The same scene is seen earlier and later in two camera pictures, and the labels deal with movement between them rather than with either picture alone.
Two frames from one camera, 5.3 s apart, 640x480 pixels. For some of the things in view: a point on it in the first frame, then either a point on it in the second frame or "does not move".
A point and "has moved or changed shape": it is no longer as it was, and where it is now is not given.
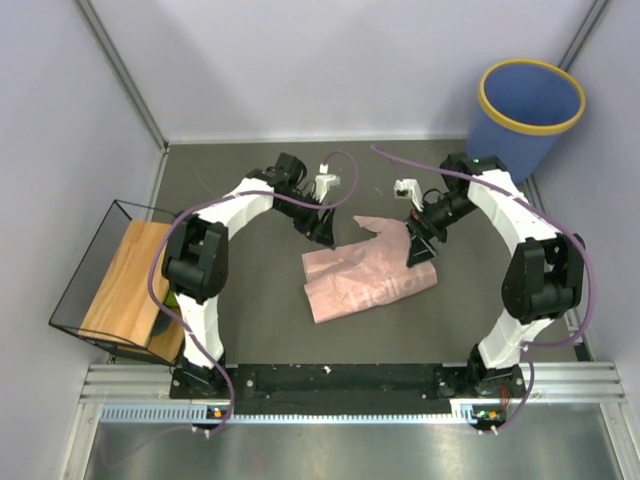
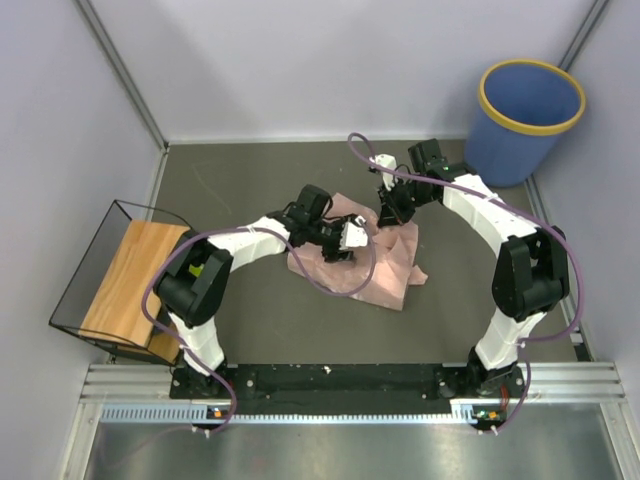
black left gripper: x=322 y=232 → x=331 y=253
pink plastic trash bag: x=357 y=278 has moved or changed shape
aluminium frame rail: x=596 y=383 does not move
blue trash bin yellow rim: x=523 y=106 does not move
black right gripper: x=421 y=228 → x=391 y=214
